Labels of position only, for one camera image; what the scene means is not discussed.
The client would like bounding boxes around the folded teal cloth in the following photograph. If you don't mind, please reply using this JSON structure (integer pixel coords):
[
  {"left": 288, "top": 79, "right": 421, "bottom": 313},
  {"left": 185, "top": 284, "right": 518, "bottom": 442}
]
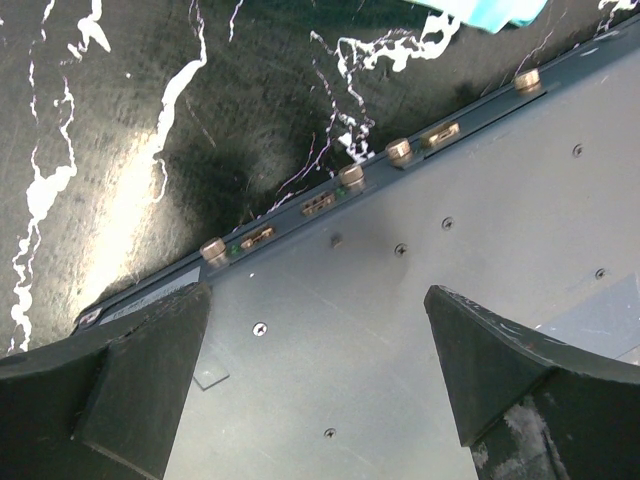
[{"left": 415, "top": 0, "right": 547, "bottom": 34}]

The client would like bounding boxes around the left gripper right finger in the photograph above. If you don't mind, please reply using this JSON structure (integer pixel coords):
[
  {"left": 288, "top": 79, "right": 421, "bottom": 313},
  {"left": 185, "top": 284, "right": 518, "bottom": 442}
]
[{"left": 424, "top": 285, "right": 639, "bottom": 479}]

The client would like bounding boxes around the dark grey network switch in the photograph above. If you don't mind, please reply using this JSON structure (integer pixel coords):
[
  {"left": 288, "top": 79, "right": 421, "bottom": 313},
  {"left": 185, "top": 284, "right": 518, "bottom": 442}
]
[{"left": 77, "top": 17, "right": 639, "bottom": 479}]

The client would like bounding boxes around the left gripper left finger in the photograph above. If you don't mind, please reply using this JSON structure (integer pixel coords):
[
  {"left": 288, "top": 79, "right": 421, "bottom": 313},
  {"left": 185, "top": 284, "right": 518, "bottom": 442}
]
[{"left": 1, "top": 283, "right": 211, "bottom": 479}]

